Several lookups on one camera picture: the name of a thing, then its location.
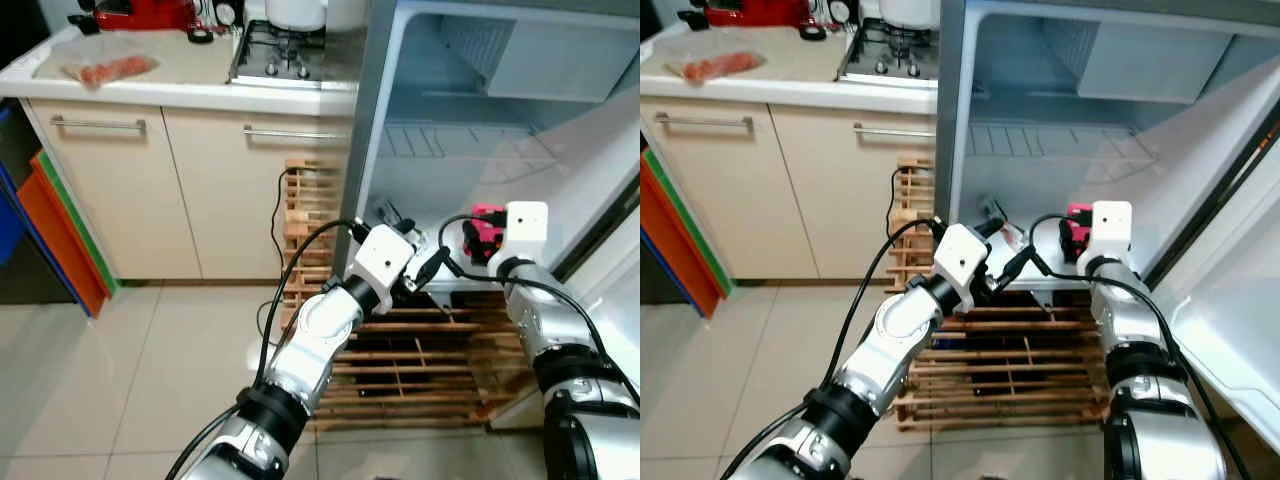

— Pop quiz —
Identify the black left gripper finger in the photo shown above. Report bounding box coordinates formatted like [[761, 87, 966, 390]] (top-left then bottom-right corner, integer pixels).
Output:
[[995, 245, 1033, 291], [376, 202, 417, 237], [975, 195, 1009, 239], [416, 245, 451, 286]]

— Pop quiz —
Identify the small grey fridge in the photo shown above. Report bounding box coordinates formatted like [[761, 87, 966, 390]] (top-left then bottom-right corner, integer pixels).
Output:
[[935, 0, 1280, 456], [335, 0, 641, 341]]

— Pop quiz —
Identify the tall dark fridge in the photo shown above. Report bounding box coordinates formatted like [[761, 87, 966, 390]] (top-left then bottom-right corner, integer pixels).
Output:
[[0, 0, 46, 76]]

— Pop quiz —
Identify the wooden slatted rack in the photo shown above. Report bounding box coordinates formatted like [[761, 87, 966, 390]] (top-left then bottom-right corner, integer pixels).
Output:
[[892, 155, 1111, 431], [282, 158, 546, 431]]

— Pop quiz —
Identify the beige kitchen cabinet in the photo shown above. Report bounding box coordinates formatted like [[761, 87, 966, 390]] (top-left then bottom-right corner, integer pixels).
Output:
[[20, 95, 351, 281], [640, 95, 946, 281]]

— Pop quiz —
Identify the steel gas hob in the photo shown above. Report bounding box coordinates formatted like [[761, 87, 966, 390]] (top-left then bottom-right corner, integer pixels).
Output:
[[228, 20, 361, 89], [838, 18, 941, 86]]

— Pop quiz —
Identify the green board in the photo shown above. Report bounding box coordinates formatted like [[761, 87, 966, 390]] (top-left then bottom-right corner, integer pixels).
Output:
[[30, 150, 119, 296], [640, 145, 733, 296]]

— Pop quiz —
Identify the white cooking pot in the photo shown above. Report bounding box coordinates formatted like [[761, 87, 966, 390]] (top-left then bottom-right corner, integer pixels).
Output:
[[262, 0, 329, 33], [878, 0, 941, 29]]

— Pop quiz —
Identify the clear container with red food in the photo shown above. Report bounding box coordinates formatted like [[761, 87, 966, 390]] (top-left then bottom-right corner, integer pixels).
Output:
[[665, 50, 766, 84], [60, 52, 161, 89]]

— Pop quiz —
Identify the red coffee machine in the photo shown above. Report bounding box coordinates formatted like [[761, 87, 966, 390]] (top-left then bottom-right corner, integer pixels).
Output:
[[678, 0, 816, 29], [68, 0, 201, 33]]

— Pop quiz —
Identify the blue board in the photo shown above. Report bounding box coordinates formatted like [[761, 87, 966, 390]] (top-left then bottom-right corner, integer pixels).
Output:
[[0, 105, 91, 319]]

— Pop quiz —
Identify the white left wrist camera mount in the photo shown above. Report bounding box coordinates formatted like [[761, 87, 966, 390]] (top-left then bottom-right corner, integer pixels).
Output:
[[345, 224, 421, 301], [933, 223, 993, 311]]

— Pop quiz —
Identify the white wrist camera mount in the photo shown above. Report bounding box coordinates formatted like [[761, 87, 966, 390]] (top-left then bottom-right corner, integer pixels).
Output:
[[503, 200, 550, 271], [933, 223, 993, 311], [345, 224, 421, 301], [1090, 200, 1134, 273]]

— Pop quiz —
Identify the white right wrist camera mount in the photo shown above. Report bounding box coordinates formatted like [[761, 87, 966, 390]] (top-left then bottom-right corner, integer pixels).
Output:
[[1090, 200, 1134, 273], [503, 200, 550, 271]]

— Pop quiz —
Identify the long metal drawer handle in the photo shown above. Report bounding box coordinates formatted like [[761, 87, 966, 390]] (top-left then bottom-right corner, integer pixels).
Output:
[[243, 124, 351, 141], [853, 122, 941, 139]]

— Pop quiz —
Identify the short metal drawer handle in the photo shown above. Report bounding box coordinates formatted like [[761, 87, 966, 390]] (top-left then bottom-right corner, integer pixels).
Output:
[[50, 115, 148, 134], [655, 112, 756, 133]]

